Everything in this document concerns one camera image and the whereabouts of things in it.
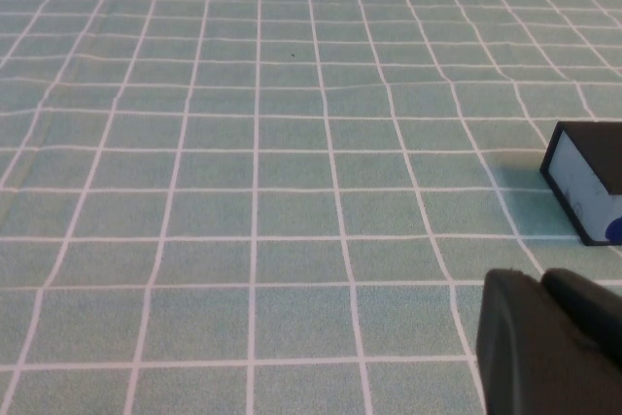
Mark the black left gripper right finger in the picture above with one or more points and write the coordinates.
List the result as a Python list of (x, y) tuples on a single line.
[(590, 313)]

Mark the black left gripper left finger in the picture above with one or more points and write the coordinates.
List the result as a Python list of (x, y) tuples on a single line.
[(520, 352)]

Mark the black glasses case blue print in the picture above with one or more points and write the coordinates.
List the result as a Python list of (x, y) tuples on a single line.
[(595, 148)]

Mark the green checked tablecloth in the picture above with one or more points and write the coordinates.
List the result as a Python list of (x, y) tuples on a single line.
[(243, 167)]

